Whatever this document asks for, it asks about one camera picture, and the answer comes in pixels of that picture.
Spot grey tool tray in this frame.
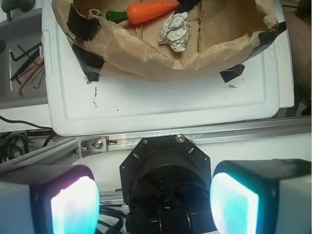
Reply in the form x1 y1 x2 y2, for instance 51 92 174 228
0 14 47 109

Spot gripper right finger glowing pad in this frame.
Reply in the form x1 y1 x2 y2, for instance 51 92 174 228
210 159 312 234

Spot orange plastic carrot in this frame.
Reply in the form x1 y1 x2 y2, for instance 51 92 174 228
106 1 180 24

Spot orange hex key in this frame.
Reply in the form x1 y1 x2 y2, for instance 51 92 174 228
18 58 44 97

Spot crumpled white paper ball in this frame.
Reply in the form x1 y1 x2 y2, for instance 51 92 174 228
158 12 191 53

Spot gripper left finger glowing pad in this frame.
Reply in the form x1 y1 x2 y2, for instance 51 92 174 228
0 165 99 234

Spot dark blue rope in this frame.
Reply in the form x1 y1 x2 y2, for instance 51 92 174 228
175 0 203 14

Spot black cables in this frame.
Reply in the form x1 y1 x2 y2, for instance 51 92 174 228
0 115 64 164

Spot brown paper bag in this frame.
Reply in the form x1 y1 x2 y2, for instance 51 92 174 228
52 0 279 82

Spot black hex key set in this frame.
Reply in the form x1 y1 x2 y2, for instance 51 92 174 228
9 43 45 93

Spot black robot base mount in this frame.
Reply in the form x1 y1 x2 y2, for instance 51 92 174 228
119 136 216 234

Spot aluminium extrusion rail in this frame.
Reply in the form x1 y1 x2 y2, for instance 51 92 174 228
0 116 312 176

